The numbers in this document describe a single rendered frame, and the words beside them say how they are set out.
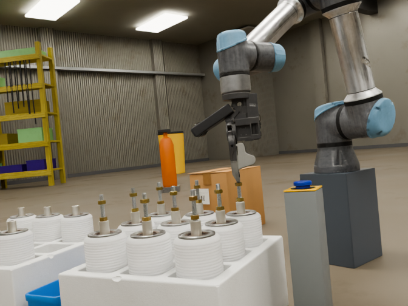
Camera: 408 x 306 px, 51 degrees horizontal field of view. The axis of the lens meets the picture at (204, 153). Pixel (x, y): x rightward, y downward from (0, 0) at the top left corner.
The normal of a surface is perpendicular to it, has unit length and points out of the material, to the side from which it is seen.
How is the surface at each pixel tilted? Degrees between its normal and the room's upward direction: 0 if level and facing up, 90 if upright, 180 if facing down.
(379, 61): 90
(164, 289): 90
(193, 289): 90
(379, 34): 90
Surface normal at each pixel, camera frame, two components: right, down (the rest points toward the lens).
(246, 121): -0.14, 0.03
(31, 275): 0.90, -0.07
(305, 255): -0.46, 0.06
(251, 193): 0.77, -0.06
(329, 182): -0.76, 0.08
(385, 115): 0.59, 0.09
